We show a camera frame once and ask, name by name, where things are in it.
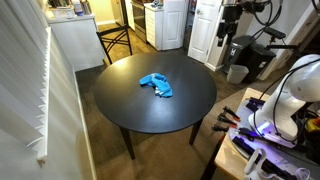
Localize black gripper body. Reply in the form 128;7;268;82
222;5;243;24

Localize blue cloth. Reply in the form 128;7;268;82
138;72;174;98

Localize white panel door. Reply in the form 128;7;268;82
187;0;224;64

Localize plain black bin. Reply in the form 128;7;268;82
244;43;278;84

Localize small grey wastebasket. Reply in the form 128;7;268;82
226;64;250;85

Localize tall white cabinet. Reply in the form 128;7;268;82
143;0;188;52

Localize small blue grey item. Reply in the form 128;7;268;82
150;0;164;9

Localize stainless steel oven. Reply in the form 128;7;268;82
131;0;148;44

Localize black table leg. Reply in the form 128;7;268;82
119;125;136;160
188;119;204;146

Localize black metal chair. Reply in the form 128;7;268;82
95;23;134;66

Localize yellow orange tool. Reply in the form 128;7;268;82
306;116;320;134

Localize shiny metal container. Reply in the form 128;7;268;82
80;0;93;15

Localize white kitchen counter cabinet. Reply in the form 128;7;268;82
46;13;106;73

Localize white blue plastic container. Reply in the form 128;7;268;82
71;0;84;17

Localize white box on counter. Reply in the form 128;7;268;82
51;5;76;19

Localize white vertical window blinds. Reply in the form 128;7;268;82
0;0;51;161

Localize black camera on stand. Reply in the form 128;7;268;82
263;26;287;40

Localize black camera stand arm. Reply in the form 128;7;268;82
266;34;301;52

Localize black clamp orange handle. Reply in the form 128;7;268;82
217;113;238;129
211;123;231;133
222;105;242;123

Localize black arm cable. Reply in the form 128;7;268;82
252;58;320;143

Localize long black rail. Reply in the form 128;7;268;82
231;135;298;180

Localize orange handled clamps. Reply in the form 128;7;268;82
199;87;320;180

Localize grey metal base plate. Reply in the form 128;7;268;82
228;99;320;180

